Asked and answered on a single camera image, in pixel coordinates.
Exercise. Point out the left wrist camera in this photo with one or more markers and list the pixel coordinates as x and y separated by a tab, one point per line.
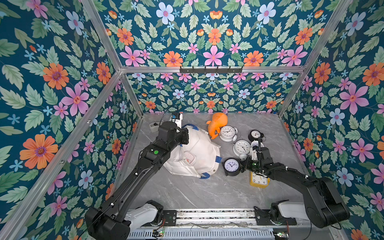
177	117

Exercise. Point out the small black alarm clock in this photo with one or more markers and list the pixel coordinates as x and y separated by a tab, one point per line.
256	135

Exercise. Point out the small white grey device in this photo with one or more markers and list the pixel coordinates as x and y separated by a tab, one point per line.
154	126

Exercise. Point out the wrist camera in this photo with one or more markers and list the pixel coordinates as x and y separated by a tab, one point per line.
254	154
177	117

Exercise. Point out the black yellow square clock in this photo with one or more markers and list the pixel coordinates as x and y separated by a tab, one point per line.
259	181

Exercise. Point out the black purple-face alarm clock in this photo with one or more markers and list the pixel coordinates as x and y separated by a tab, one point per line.
232	167

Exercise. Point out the orange plush whale toy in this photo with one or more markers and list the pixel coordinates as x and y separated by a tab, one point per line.
218	121

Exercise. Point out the white twin-bell alarm clock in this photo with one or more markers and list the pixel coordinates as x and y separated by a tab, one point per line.
256	145

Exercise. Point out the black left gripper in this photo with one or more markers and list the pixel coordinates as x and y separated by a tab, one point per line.
182	132

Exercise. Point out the silver twin-bell alarm clock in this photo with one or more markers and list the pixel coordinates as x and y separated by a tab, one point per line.
228	134

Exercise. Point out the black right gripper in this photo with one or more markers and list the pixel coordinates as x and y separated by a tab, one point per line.
261	154

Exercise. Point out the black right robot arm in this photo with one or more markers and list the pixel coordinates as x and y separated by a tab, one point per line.
323	205

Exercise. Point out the white canvas tote bag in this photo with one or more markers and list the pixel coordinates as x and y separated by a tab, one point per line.
200	158

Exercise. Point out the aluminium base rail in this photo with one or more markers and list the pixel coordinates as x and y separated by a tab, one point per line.
214	217

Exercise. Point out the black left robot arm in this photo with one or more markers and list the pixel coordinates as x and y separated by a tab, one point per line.
114	220

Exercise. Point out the black hook rail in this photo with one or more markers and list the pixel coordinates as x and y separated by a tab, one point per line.
209	70

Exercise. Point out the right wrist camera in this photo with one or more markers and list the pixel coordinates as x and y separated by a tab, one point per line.
254	154

